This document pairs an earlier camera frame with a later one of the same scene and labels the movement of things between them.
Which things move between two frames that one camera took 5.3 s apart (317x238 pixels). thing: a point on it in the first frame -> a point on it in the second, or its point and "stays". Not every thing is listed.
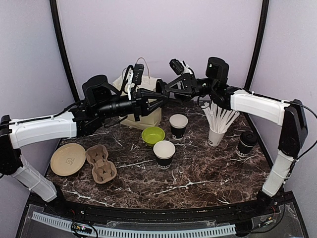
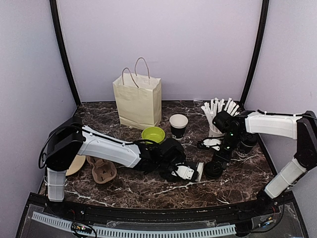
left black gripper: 139,106 -> 173,179
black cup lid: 248,138 stays
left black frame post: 55,7 stays
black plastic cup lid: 160,86 -> 214,169
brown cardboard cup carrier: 104,171 stays
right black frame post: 261,30 stays
